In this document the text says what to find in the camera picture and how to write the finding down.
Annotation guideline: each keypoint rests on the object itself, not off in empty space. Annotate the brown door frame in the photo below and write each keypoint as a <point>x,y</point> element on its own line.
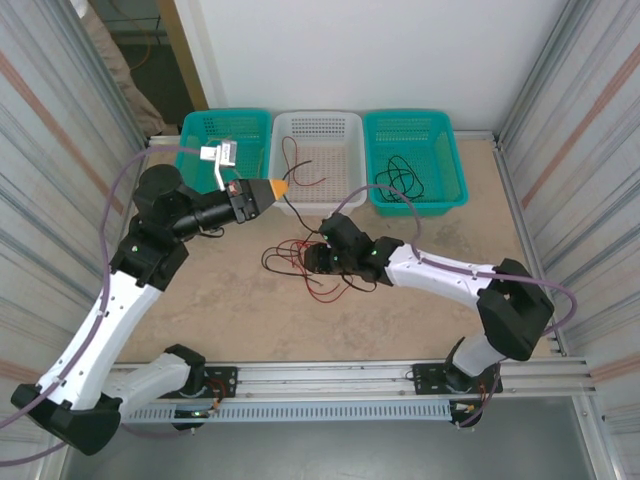
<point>181,45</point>

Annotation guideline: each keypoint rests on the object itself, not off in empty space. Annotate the teal plastic basket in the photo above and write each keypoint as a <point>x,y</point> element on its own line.
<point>200,130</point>
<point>450,165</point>

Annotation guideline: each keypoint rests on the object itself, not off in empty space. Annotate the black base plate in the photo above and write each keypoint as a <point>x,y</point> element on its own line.
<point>425,375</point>
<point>225,375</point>

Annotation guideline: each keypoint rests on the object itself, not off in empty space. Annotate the white plastic basket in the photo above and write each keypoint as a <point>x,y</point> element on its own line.
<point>320,125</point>

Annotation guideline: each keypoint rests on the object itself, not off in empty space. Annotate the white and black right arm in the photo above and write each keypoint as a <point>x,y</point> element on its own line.
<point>440,272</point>

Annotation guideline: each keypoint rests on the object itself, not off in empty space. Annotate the long aluminium base rail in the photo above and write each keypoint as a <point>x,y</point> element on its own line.
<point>325,375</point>

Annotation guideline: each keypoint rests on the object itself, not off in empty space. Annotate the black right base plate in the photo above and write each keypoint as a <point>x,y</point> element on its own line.
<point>425,375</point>

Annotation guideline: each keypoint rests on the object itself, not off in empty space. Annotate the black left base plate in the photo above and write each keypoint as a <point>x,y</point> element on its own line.
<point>225,375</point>

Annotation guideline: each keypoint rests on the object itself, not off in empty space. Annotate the aluminium table frame bar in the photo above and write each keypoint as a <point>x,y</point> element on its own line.
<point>526,240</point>
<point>475,136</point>

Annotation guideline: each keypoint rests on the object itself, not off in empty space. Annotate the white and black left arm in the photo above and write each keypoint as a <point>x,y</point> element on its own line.
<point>100,340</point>

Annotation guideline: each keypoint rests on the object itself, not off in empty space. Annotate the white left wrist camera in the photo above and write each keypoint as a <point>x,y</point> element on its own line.
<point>220,152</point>

